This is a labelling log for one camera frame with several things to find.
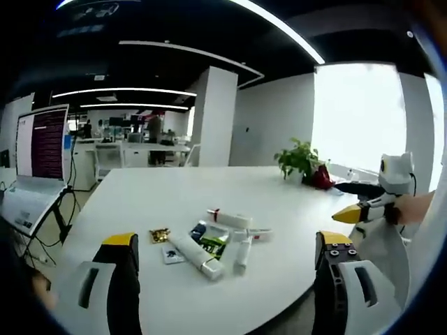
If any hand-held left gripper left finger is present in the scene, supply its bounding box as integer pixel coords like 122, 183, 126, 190
52, 232, 142, 335

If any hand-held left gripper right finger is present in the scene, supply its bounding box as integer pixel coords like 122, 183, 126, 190
312, 230, 402, 335

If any small dark sachet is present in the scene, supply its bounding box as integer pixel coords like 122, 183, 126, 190
161, 244, 186, 265

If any gold foil skincare sachet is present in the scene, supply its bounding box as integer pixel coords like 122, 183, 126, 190
149, 228, 171, 243

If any large white skincare tube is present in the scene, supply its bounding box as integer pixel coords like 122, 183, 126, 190
169, 236, 225, 280

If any thin white skincare tube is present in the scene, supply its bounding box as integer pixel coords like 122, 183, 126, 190
244, 227, 274, 243

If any blue skincare sachet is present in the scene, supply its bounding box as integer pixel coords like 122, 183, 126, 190
189, 223, 207, 242

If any small white skincare bottle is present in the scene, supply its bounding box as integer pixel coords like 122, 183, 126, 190
233, 230, 254, 275

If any green black skincare sachet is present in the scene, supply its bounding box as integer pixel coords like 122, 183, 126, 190
198, 233, 231, 260

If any clear white skincare sachet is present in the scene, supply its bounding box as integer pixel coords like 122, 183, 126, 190
205, 223, 232, 239

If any white skincare bottle red band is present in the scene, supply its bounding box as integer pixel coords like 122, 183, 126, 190
206, 208, 254, 229

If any person's right hand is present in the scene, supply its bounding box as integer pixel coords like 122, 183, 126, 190
396, 191, 437, 223

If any red bag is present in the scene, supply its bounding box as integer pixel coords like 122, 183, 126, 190
309, 164, 335, 191

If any green potted plant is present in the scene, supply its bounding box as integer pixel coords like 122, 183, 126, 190
273, 137, 321, 183

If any black laptop stand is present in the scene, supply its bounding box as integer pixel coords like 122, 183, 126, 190
33, 186, 75, 246

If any white office desk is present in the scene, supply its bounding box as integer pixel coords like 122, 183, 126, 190
71, 136, 192, 191

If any open silver laptop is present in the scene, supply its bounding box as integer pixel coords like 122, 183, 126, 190
0, 103, 71, 242

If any ceiling light strip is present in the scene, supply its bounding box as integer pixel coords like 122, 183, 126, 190
51, 87, 197, 99
55, 0, 326, 66
80, 102, 191, 112
118, 40, 265, 89

